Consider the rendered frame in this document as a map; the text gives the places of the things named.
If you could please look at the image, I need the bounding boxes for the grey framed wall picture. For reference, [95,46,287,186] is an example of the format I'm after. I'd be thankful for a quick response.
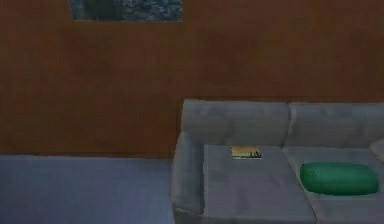
[68,0,184,23]

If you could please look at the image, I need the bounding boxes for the grey sofa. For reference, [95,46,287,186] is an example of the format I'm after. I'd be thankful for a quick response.
[169,98,384,224]

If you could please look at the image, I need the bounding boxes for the green cushion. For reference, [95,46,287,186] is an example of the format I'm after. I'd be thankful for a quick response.
[299,161,380,196]

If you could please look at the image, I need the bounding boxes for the yellow flat book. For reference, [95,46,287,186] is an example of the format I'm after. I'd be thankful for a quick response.
[230,145,263,160]

